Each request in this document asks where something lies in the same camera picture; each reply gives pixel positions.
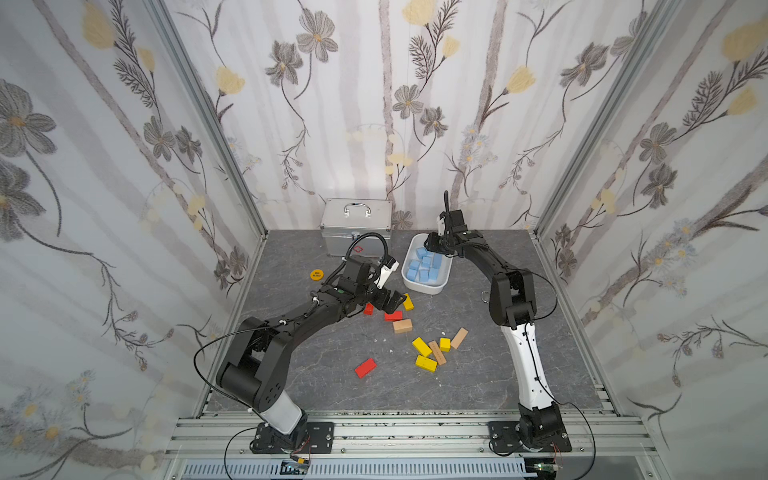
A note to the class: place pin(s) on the natural wood block centre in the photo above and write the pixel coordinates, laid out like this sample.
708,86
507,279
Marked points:
402,326

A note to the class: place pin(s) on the red long block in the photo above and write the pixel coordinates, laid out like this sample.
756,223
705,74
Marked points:
365,368
395,316

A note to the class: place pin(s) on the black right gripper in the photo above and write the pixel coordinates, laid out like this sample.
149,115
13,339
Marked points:
450,222

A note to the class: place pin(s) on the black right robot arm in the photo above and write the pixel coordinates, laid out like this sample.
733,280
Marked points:
512,306

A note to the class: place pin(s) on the red long block centre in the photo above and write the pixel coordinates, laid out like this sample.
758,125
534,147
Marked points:
395,316

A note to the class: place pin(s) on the yellow speckled block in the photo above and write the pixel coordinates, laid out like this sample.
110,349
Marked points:
426,363

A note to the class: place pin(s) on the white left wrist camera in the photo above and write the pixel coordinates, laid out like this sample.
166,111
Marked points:
387,266

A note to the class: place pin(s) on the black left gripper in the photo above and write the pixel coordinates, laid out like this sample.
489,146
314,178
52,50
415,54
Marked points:
387,297

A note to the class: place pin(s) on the yellow block centre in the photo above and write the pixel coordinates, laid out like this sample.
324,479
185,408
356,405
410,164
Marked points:
422,347

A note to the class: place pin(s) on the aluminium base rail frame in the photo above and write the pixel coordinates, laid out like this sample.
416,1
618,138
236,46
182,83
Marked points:
413,445

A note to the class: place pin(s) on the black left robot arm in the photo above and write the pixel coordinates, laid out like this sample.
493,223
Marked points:
255,367

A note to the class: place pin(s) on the red long block front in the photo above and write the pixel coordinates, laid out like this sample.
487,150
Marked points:
365,368

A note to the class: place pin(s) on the silver aluminium first aid case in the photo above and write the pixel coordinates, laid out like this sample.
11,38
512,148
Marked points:
344,220

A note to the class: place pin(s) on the white plastic tray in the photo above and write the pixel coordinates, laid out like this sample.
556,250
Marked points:
429,288

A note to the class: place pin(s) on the engraved wood block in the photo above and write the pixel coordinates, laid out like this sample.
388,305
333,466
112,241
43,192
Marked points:
437,353

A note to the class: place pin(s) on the plain wood block right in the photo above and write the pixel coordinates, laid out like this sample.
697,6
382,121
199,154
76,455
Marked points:
459,338

